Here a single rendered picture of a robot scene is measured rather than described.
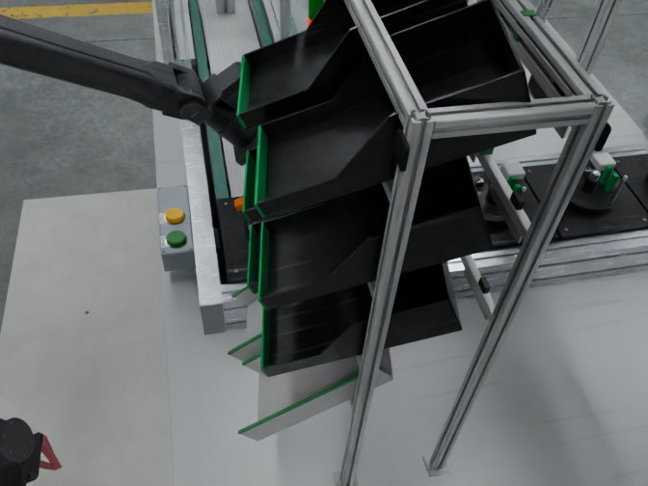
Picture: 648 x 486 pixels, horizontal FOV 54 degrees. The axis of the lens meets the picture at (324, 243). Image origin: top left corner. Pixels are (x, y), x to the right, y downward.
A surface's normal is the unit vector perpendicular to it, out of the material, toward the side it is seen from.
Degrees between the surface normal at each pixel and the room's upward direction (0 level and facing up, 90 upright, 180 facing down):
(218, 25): 0
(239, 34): 0
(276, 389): 45
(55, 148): 0
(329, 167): 25
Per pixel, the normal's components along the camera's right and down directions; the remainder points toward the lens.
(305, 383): -0.67, -0.48
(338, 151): -0.37, -0.61
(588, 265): 0.21, 0.73
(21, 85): 0.05, -0.67
